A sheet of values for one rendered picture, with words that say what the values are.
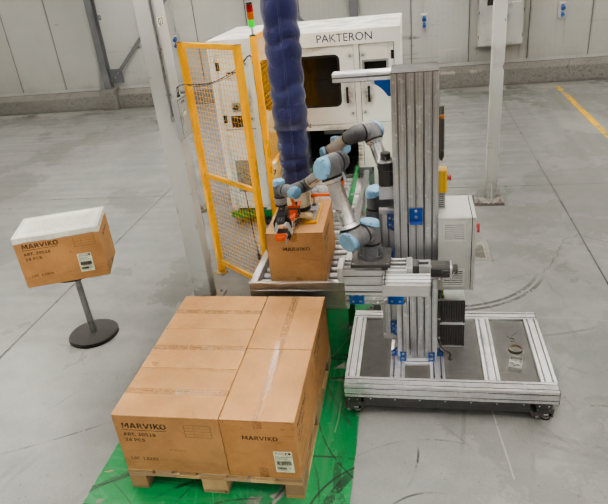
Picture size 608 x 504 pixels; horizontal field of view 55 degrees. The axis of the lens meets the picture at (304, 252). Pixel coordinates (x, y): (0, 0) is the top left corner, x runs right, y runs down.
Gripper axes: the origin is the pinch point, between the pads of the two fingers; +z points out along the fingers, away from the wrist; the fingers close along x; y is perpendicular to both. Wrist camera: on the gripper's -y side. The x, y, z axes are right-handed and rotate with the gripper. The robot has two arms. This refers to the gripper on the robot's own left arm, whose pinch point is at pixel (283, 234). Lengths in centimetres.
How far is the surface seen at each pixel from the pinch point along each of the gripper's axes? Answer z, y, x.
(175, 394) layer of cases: 54, -87, 51
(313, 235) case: 15.4, 30.1, -13.4
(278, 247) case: 24.1, 30.1, 11.8
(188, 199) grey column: 12, 94, 96
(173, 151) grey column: -28, 94, 101
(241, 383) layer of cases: 54, -77, 16
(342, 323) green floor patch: 108, 61, -25
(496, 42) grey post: -62, 301, -166
